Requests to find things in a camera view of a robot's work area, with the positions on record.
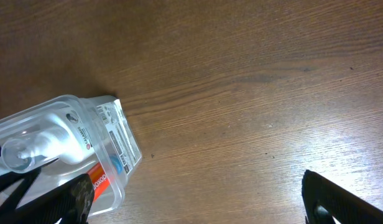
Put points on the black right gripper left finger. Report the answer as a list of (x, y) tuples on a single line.
[(68, 203)]

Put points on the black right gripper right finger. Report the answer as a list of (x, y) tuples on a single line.
[(326, 202)]

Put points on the orange tube white cap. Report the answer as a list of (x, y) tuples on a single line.
[(99, 180)]

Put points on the white squeeze bottle clear cap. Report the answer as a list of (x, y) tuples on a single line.
[(60, 134)]

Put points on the clear plastic container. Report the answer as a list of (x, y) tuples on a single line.
[(112, 139)]

